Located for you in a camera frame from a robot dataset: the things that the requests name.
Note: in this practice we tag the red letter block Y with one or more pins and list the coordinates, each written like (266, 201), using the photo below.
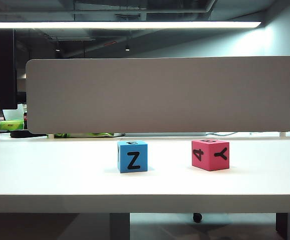
(210, 156)

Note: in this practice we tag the blue letter block Z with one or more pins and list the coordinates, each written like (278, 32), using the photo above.
(134, 157)

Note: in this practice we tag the grey-brown desk divider panel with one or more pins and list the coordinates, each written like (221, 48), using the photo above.
(164, 95)

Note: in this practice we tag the long white ceiling light strip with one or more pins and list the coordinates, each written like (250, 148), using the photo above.
(122, 24)

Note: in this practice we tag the grey table leg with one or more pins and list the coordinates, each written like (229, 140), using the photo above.
(281, 225)
(119, 226)

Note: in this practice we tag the black caster wheel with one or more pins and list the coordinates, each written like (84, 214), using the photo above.
(197, 217)

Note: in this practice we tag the cola bottle red label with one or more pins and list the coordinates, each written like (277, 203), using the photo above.
(25, 121)

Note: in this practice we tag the black flat pouch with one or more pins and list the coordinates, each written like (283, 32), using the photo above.
(20, 134)

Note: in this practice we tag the green tissue box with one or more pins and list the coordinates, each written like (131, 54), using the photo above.
(11, 125)

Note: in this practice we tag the white divider support bracket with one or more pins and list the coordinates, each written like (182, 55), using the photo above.
(50, 136)
(282, 134)

